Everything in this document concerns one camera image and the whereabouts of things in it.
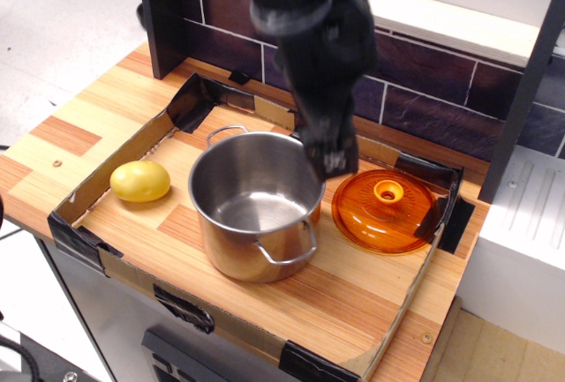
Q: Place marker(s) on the yellow potato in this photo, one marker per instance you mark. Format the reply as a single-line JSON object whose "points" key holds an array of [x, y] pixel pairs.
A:
{"points": [[140, 181]]}

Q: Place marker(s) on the black control panel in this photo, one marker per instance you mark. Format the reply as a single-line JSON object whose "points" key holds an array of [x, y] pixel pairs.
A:
{"points": [[197, 358]]}

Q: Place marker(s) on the orange glass lid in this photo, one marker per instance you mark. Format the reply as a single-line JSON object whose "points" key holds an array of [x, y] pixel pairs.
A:
{"points": [[386, 212]]}

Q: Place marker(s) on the cardboard fence with black tape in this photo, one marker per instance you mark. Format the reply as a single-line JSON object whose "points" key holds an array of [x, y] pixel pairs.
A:
{"points": [[203, 247]]}

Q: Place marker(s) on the stainless steel pot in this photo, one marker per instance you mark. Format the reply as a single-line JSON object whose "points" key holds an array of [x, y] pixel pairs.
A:
{"points": [[258, 202]]}

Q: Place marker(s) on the dark tiled backsplash shelf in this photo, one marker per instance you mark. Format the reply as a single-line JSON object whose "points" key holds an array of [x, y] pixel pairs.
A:
{"points": [[453, 85]]}

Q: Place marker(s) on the white ribbed sink unit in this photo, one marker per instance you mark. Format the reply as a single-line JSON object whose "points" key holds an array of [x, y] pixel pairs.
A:
{"points": [[515, 276]]}

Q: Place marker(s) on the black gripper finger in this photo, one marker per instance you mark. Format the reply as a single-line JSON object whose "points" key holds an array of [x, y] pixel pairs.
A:
{"points": [[339, 151], [314, 152]]}

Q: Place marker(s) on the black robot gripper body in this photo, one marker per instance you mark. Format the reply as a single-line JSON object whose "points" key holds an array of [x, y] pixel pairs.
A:
{"points": [[324, 47]]}

